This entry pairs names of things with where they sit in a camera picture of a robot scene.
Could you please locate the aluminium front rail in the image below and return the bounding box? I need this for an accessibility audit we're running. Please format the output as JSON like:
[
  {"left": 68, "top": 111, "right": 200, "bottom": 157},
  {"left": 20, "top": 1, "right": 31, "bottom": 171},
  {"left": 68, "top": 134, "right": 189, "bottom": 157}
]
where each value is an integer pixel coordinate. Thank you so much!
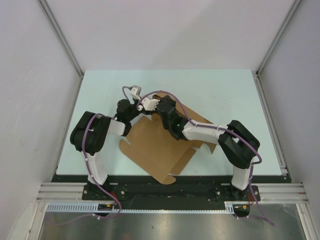
[{"left": 36, "top": 182, "right": 309, "bottom": 204}]

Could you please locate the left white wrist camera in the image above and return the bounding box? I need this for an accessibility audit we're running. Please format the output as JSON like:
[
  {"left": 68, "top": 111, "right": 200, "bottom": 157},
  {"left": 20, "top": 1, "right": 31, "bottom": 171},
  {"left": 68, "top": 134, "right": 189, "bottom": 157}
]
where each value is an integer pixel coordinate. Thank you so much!
[{"left": 129, "top": 85, "right": 142, "bottom": 101}]

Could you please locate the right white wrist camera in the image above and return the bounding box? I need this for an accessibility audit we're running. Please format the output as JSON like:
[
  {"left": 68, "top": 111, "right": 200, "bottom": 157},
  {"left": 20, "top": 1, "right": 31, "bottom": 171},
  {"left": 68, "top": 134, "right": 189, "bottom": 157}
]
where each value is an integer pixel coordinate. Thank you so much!
[{"left": 136, "top": 97, "right": 160, "bottom": 111}]

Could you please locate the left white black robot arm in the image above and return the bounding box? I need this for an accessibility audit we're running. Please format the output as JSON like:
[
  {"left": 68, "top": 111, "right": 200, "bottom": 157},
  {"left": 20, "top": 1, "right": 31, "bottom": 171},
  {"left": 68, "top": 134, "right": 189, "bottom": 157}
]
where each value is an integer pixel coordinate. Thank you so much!
[{"left": 70, "top": 99, "right": 141, "bottom": 200}]

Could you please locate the left aluminium frame post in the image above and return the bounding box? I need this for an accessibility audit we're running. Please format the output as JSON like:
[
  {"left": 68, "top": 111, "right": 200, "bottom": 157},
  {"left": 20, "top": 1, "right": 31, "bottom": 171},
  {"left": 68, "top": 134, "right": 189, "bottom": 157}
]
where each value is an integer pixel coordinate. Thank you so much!
[{"left": 37, "top": 0, "right": 85, "bottom": 77}]

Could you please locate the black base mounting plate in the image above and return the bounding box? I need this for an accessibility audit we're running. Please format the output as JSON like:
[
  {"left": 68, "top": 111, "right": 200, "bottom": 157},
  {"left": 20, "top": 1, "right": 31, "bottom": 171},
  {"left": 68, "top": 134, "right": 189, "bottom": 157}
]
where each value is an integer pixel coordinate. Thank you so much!
[{"left": 51, "top": 174, "right": 291, "bottom": 202}]

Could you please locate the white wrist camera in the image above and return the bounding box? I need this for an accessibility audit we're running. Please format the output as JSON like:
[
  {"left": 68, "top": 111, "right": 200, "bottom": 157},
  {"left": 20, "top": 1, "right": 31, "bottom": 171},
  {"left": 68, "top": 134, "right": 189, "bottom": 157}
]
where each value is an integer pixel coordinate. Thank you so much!
[
  {"left": 129, "top": 85, "right": 142, "bottom": 101},
  {"left": 136, "top": 97, "right": 160, "bottom": 111}
]

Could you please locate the right aluminium frame post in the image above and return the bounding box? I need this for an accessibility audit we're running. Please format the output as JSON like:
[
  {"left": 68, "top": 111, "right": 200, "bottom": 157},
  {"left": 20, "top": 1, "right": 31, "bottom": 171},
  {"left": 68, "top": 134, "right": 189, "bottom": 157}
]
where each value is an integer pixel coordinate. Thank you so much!
[{"left": 254, "top": 0, "right": 303, "bottom": 76}]

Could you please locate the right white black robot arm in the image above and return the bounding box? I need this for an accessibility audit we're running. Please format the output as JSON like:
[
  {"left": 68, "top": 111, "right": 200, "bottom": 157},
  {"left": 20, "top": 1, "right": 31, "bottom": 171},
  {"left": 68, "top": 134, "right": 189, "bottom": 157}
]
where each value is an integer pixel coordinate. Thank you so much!
[{"left": 142, "top": 95, "right": 262, "bottom": 201}]

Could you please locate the grey slotted cable duct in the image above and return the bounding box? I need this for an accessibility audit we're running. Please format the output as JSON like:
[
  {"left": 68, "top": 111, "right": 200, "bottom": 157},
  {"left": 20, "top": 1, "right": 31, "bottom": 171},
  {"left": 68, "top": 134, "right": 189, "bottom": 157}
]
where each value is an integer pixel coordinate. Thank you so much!
[{"left": 46, "top": 202, "right": 250, "bottom": 214}]

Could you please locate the aluminium frame post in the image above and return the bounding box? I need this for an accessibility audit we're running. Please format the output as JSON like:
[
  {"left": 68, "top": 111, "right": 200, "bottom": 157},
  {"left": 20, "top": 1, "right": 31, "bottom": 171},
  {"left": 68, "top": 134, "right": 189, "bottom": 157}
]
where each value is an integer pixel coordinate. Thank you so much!
[
  {"left": 254, "top": 0, "right": 303, "bottom": 76},
  {"left": 37, "top": 0, "right": 85, "bottom": 77}
]

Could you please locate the brown cardboard box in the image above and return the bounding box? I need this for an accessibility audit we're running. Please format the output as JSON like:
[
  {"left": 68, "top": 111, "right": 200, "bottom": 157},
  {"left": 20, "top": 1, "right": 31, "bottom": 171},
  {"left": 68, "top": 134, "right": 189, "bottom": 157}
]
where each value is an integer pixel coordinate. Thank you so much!
[{"left": 119, "top": 91, "right": 221, "bottom": 186}]

